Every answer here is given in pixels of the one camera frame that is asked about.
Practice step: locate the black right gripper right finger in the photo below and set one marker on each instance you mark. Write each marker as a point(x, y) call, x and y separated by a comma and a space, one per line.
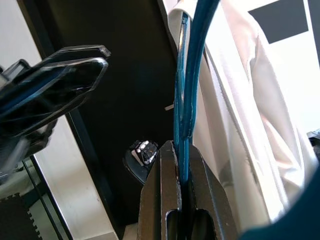
point(207, 205)

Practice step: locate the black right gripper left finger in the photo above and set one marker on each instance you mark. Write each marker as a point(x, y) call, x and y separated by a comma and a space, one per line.
point(155, 200)

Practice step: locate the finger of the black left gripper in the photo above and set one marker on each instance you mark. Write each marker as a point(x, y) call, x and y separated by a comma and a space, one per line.
point(75, 77)
point(95, 51)

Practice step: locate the blue plastic clothes hanger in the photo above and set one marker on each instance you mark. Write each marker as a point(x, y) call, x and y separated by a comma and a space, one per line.
point(192, 75)

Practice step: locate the white printed T-shirt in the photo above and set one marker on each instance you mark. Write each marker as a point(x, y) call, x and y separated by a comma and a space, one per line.
point(275, 112)

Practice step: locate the black glossy cabinet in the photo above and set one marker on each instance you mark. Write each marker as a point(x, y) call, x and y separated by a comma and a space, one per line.
point(125, 87)

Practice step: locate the round metal cabinet knob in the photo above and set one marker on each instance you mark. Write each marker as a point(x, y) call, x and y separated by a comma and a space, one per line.
point(145, 152)

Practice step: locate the black foam floor mat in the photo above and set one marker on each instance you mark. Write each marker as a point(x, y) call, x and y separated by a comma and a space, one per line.
point(15, 220)

